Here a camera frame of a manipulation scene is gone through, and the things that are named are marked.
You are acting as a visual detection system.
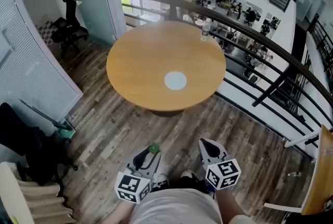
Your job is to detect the person's left forearm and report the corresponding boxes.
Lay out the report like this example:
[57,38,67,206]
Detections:
[113,199,137,224]

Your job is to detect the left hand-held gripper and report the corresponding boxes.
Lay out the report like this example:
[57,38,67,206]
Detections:
[115,148,162,204]

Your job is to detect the round wooden table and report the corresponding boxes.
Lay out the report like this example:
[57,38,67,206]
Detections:
[106,20,226,117]

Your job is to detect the person's left shoe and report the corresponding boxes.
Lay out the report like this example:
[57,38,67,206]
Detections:
[155,173,169,189]

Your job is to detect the person's right forearm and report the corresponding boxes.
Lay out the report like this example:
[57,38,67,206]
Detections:
[214,188,247,224]

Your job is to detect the white round plate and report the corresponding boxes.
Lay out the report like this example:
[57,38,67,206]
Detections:
[164,71,188,91]

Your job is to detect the person's white shirt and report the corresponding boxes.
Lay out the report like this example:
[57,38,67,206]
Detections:
[130,188,261,224]

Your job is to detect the green dustpan with long handle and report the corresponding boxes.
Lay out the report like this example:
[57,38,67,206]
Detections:
[18,99,77,143]

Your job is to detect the dark curved handrail railing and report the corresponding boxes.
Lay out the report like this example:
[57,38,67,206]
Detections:
[119,0,333,161]

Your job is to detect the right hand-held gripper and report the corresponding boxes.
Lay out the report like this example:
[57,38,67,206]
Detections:
[199,139,242,191]

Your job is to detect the small green and red object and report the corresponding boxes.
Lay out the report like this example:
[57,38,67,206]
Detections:
[148,142,161,154]

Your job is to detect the clear plastic water bottle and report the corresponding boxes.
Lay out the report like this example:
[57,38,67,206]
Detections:
[200,18,212,42]

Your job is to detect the black mesh office chair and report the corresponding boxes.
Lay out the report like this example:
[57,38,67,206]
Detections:
[50,0,89,57]

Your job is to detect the checkered storage box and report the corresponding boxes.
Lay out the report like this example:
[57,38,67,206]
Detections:
[35,14,62,45]

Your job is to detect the wooden desk with white frame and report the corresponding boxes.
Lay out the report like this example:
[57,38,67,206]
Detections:
[264,124,333,216]

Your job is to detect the person's black trousers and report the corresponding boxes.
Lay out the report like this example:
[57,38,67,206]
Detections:
[178,175,210,194]

